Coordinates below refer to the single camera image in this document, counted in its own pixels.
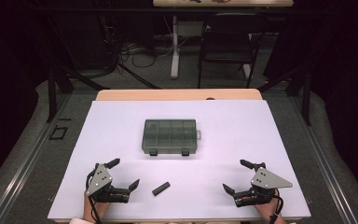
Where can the person's right hand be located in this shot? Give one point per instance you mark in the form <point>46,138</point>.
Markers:
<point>270,207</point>

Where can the small black bar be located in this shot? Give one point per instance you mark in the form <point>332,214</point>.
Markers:
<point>161,188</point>

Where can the white table board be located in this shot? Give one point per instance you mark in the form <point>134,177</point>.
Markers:
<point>199,171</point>

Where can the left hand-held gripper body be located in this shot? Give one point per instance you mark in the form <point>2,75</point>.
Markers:
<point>99,180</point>

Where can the grey plastic compartment box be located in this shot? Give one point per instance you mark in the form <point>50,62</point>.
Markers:
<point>169,137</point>

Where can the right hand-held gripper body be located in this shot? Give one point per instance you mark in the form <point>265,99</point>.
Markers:
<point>267,180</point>

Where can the metal floor rail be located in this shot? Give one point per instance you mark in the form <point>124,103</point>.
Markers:
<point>323,168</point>
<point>24,168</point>

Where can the grey box under desk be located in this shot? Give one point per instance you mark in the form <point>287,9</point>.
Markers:
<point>190,28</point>

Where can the person's left hand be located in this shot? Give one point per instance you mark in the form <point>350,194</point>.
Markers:
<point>101,207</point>

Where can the wooden desk with white legs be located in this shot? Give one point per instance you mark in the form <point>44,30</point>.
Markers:
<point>175,46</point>

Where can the black metal stand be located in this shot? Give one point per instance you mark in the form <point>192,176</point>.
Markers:
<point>52,93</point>
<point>306,99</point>

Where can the black folding chair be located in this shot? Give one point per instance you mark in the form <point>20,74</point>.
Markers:
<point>227,46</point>

